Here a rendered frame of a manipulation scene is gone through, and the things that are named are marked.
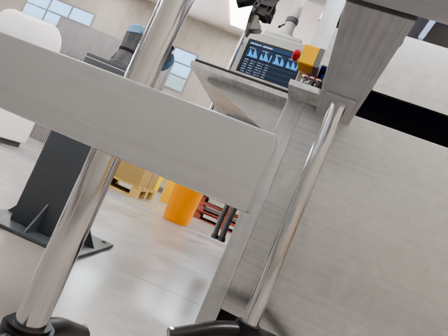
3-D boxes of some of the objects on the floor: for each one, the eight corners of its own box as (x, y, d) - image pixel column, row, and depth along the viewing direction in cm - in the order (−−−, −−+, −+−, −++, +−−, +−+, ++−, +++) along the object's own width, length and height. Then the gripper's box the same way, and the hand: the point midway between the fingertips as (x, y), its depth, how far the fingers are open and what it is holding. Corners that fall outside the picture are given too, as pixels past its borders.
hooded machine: (-13, 140, 438) (48, 13, 451) (-75, 114, 440) (-12, -12, 452) (25, 149, 522) (75, 42, 534) (-27, 127, 523) (24, 21, 536)
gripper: (280, -11, 152) (259, 36, 150) (280, 1, 160) (261, 47, 159) (260, -17, 153) (239, 29, 152) (261, -4, 162) (242, 40, 161)
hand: (245, 33), depth 156 cm, fingers closed
